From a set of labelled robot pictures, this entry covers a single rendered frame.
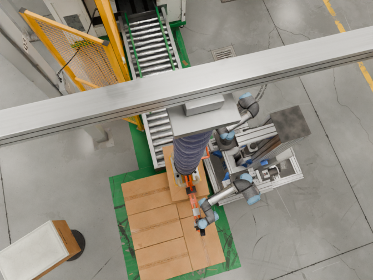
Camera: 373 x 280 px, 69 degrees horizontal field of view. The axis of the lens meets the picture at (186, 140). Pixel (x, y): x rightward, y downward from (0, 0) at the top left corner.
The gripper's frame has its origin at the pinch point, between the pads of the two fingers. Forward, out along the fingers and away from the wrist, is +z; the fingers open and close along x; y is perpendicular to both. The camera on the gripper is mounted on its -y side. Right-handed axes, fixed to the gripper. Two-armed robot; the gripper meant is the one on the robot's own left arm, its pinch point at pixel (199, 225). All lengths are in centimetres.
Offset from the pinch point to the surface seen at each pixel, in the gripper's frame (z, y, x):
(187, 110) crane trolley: -175, 50, 8
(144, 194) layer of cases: 66, 50, 53
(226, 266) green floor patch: 121, -63, -33
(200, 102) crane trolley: -176, 52, 3
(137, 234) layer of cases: 67, 6, 69
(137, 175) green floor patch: 120, 85, 62
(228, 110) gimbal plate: -168, 49, -10
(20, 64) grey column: -96, 142, 109
